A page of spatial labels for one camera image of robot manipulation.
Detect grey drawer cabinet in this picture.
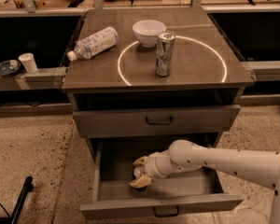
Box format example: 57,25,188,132
63,7,254,146

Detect clear plastic water bottle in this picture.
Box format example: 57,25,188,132
67,27,119,62

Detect tall silver can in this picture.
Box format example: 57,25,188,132
156,31,175,77

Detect black middle drawer handle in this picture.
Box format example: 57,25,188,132
152,205,179,217

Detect white paper cup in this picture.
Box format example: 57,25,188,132
19,52,37,73

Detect white bowl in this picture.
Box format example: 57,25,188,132
133,20,166,48

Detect black bar on floor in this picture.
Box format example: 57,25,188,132
9,176,34,224

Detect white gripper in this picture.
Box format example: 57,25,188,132
130,151,200,189

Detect grey open middle drawer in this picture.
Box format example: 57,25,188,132
80,135,244,220

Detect grey top drawer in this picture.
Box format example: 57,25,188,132
73,105,240,138

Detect black top drawer handle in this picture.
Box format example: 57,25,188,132
145,116,174,126

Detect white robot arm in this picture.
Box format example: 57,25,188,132
131,140,280,224

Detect dark pepsi can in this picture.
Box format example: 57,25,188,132
133,168,147,190

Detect black drawer handle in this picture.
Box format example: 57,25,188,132
145,116,174,126
152,205,179,217

